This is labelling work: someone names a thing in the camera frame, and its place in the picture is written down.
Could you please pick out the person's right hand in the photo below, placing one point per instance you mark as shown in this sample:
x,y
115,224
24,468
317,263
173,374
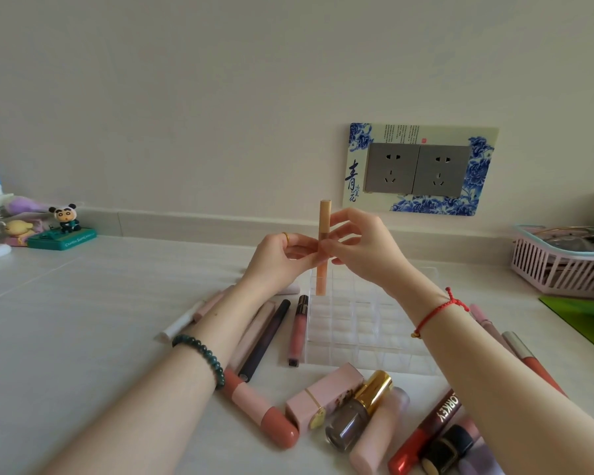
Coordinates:
x,y
371,252

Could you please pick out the person's left hand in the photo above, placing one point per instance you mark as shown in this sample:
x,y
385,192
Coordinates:
x,y
272,262

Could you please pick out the pale pink slim tube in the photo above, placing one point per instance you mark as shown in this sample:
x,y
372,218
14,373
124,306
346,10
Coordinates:
x,y
289,289

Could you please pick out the beige slim lip tube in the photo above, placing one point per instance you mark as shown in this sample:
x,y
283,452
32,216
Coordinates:
x,y
251,336
323,215

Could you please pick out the pink matte lipstick tube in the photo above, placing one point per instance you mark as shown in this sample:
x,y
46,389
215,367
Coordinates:
x,y
210,305

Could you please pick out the pink gloss black cap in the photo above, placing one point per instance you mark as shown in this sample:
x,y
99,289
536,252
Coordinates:
x,y
298,336

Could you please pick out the black Colorkey lip tube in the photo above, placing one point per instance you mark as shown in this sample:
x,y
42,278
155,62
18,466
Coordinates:
x,y
265,341

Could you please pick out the clear acrylic lipstick organizer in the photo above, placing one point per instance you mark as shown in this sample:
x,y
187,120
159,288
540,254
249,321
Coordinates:
x,y
361,331

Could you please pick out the white slim tube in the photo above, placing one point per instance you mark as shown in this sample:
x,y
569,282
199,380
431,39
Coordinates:
x,y
175,326

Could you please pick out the pink square lipstick gold band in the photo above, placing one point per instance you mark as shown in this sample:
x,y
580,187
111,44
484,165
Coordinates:
x,y
322,398

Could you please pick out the coral pink capsule lipstick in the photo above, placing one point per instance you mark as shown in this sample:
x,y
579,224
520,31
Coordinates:
x,y
272,418

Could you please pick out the gold cap brown bottle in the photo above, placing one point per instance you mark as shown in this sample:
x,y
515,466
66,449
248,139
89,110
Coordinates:
x,y
356,415

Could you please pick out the light pink round tube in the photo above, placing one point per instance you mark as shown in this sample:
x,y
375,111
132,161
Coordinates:
x,y
376,435

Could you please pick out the red Colorkey lip tube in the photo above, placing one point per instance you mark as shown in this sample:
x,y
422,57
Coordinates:
x,y
425,430

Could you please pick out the orange lipgloss silver cap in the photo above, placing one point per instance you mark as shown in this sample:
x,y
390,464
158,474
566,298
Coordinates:
x,y
529,358

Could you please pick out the black cap pink lipgloss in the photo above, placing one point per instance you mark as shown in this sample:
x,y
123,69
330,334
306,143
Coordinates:
x,y
448,447

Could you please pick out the lavender lipstick tube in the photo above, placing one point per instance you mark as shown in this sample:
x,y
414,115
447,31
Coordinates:
x,y
480,462

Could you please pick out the person's right forearm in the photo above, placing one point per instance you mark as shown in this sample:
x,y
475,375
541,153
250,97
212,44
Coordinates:
x,y
500,400

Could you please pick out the person's left forearm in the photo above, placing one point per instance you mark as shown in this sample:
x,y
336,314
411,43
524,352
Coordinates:
x,y
178,390

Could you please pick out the pink plastic basket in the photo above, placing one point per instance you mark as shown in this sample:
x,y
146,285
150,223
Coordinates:
x,y
549,277

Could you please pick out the panda figurine green base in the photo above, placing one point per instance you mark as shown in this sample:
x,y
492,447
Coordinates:
x,y
62,239

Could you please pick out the green mat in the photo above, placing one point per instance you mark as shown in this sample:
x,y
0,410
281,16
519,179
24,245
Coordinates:
x,y
589,316

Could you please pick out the purple plush toy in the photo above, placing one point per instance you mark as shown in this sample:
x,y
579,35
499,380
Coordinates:
x,y
25,206

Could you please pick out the yellow duck figurine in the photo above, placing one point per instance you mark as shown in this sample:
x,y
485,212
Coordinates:
x,y
19,228

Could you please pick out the grey wall socket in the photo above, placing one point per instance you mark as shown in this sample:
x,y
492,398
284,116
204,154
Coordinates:
x,y
440,170
391,168

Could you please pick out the blue floral socket frame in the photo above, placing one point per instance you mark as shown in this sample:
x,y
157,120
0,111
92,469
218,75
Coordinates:
x,y
477,183

